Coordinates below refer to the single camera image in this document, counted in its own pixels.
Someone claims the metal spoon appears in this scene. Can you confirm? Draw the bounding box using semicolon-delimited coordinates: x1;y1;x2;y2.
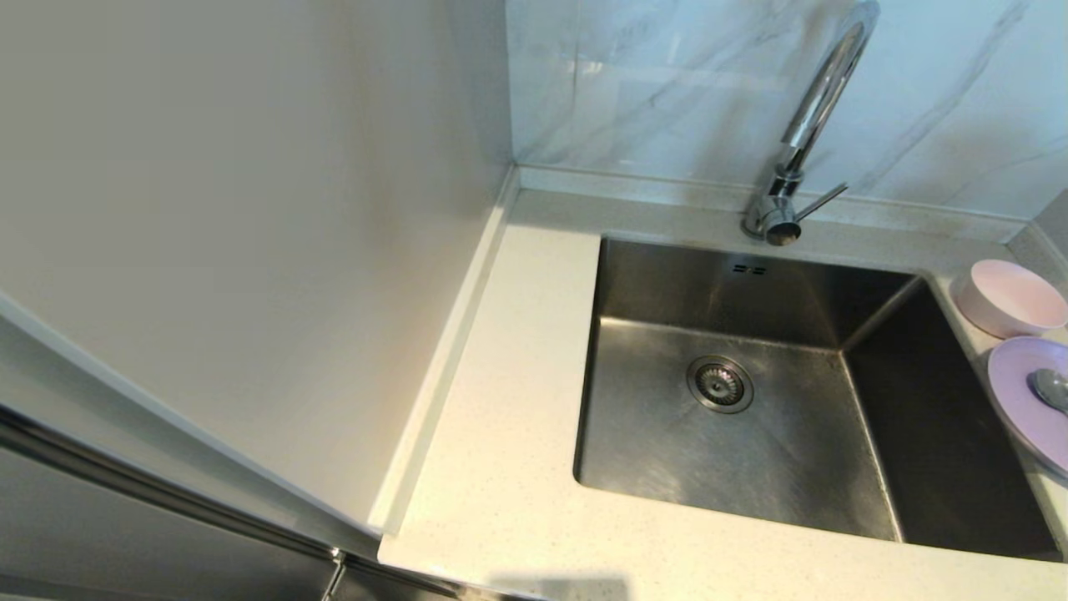
1028;368;1068;417

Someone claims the chrome appliance handle rail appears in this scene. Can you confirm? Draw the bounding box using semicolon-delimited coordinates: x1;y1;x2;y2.
0;407;347;564

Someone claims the round metal drain strainer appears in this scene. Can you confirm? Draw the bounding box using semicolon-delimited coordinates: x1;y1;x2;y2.
687;356;755;415

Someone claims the stainless steel sink basin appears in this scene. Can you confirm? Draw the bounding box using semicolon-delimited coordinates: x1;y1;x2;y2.
574;234;1065;562

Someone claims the grey appliance door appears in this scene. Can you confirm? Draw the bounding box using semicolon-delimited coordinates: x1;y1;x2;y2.
0;317;468;601

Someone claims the chrome gooseneck faucet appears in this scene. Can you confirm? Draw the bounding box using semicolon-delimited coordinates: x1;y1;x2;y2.
743;0;882;247

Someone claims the lilac plastic plate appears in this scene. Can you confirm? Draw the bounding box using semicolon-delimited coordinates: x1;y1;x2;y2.
988;336;1068;478

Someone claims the white cabinet side panel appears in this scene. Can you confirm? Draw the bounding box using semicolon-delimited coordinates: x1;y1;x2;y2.
0;0;515;560

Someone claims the pink plastic bowl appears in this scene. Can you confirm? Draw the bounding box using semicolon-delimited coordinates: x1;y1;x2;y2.
954;259;1068;340

